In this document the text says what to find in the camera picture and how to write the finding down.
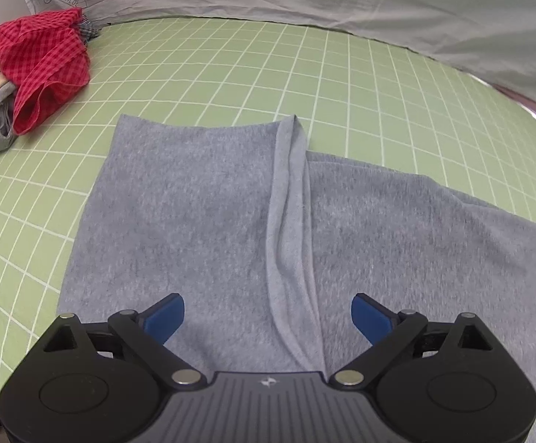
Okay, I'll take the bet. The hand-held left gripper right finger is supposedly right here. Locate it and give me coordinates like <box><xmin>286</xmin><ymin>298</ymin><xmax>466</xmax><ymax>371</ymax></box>
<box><xmin>331</xmin><ymin>293</ymin><xmax>495</xmax><ymax>386</ymax></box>

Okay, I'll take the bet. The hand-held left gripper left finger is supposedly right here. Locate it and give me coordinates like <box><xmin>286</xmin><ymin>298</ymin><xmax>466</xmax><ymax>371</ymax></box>
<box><xmin>42</xmin><ymin>293</ymin><xmax>204</xmax><ymax>386</ymax></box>

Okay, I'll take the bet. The light grey knit garment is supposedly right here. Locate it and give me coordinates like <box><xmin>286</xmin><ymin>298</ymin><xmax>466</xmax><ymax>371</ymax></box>
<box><xmin>56</xmin><ymin>114</ymin><xmax>536</xmax><ymax>443</ymax></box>

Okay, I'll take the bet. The green grid mat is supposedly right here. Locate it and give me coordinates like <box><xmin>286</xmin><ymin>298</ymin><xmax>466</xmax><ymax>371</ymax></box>
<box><xmin>0</xmin><ymin>17</ymin><xmax>536</xmax><ymax>402</ymax></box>

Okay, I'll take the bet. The red checked cloth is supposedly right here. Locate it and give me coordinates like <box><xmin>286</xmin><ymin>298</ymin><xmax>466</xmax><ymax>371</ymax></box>
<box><xmin>0</xmin><ymin>8</ymin><xmax>91</xmax><ymax>136</ymax></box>

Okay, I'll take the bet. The blue checked shirt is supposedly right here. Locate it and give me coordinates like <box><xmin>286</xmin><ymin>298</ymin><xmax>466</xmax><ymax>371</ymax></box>
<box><xmin>76</xmin><ymin>11</ymin><xmax>103</xmax><ymax>47</ymax></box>

